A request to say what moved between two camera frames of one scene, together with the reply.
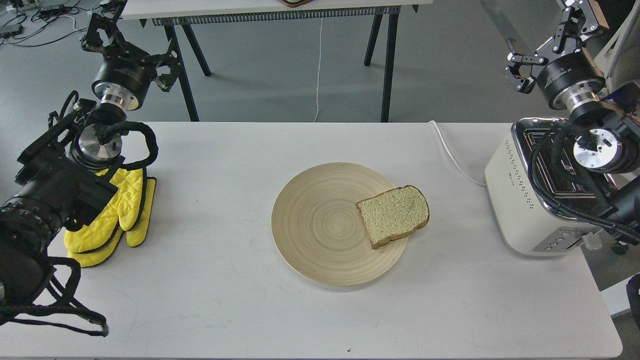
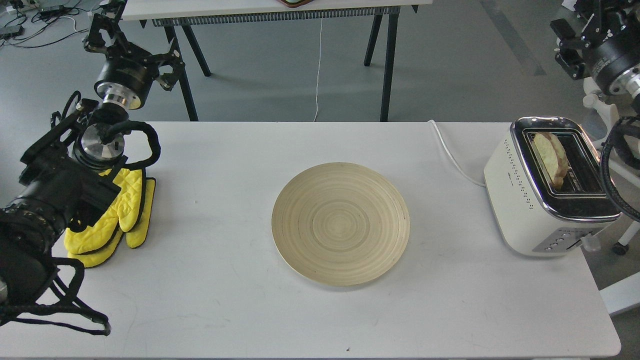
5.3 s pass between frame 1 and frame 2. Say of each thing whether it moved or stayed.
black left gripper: stayed
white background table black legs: stayed
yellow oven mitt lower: stayed
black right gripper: moved
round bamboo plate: stayed
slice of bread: moved
